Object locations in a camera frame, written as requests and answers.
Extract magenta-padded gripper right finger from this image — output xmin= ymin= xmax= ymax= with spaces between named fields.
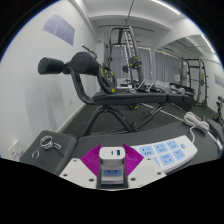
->
xmin=121 ymin=143 xmax=167 ymax=190

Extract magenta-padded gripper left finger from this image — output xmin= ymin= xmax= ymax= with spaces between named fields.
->
xmin=59 ymin=143 xmax=104 ymax=190

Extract white charger block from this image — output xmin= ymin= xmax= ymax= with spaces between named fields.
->
xmin=98 ymin=145 xmax=127 ymax=172

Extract white power strip blue sockets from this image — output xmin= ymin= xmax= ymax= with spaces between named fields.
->
xmin=100 ymin=134 xmax=198 ymax=184

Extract black bench seat pad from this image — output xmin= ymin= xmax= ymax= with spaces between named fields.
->
xmin=19 ymin=130 xmax=78 ymax=176

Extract metal spring collar clip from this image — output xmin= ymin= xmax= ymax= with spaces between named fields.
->
xmin=31 ymin=135 xmax=63 ymax=160

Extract black weight bench with rollers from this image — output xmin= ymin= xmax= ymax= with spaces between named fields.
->
xmin=37 ymin=44 xmax=196 ymax=138

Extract group of chrome dumbbells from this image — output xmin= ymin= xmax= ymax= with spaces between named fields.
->
xmin=134 ymin=81 xmax=186 ymax=96

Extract black yellow weight plate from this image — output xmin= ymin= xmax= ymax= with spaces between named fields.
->
xmin=97 ymin=64 xmax=118 ymax=95

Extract dumbbell rack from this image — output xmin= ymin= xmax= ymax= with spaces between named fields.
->
xmin=213 ymin=95 xmax=224 ymax=126

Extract black squat rack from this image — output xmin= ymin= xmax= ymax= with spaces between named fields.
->
xmin=179 ymin=57 xmax=210 ymax=110

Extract grey window curtain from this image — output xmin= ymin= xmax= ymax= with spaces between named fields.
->
xmin=154 ymin=49 xmax=183 ymax=85
xmin=111 ymin=45 xmax=153 ymax=83

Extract white wall outlet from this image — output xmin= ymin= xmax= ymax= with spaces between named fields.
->
xmin=7 ymin=139 xmax=24 ymax=160

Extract white power strip cable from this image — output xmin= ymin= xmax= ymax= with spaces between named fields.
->
xmin=183 ymin=111 xmax=211 ymax=145

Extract small purple wall poster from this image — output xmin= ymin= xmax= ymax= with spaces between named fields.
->
xmin=214 ymin=73 xmax=224 ymax=89

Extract grey cable weight machine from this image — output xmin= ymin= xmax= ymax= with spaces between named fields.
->
xmin=103 ymin=25 xmax=150 ymax=91

